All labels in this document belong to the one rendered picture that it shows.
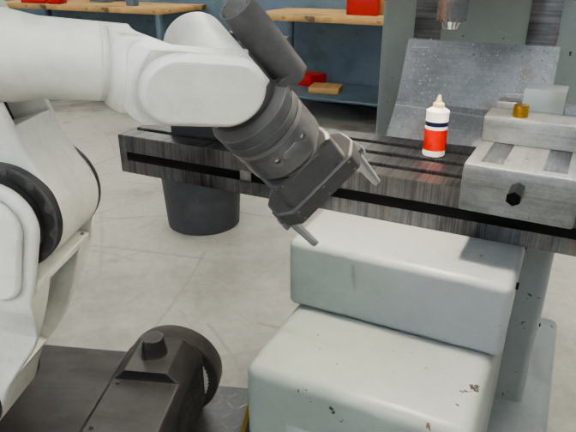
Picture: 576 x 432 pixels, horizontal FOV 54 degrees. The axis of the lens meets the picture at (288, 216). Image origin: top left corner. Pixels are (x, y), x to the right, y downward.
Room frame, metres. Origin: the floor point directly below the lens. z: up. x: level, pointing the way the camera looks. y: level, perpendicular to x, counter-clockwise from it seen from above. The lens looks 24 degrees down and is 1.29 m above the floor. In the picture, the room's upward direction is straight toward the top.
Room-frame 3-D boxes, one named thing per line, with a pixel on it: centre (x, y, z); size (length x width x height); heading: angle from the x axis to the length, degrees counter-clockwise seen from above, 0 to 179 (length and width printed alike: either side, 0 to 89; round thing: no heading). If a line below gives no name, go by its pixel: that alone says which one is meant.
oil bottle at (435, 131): (1.00, -0.27, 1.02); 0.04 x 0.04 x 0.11
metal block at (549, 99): (0.89, -0.40, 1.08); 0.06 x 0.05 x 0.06; 62
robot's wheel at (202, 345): (0.97, 0.24, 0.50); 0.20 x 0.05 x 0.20; 83
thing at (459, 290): (0.96, -0.26, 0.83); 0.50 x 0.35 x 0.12; 154
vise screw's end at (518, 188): (0.69, -0.30, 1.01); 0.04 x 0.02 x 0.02; 152
